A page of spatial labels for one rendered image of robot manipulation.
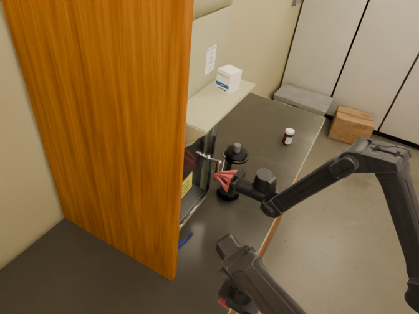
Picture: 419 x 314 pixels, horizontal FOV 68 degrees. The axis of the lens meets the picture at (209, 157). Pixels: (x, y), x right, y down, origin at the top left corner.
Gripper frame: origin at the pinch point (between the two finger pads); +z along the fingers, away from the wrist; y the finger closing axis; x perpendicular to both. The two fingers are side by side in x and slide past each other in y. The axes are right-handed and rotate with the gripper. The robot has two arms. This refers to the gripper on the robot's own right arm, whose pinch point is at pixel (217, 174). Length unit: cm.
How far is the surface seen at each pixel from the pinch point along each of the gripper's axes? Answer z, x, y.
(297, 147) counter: -18, 12, -68
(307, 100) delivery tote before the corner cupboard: 8, 49, -261
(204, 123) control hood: -4.1, -33.0, 27.5
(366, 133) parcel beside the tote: -62, 63, -260
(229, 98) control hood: -3.6, -35.0, 12.3
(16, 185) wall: 49, 2, 44
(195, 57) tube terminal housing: 5.2, -45.2, 19.0
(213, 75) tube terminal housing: 5.3, -37.7, 6.0
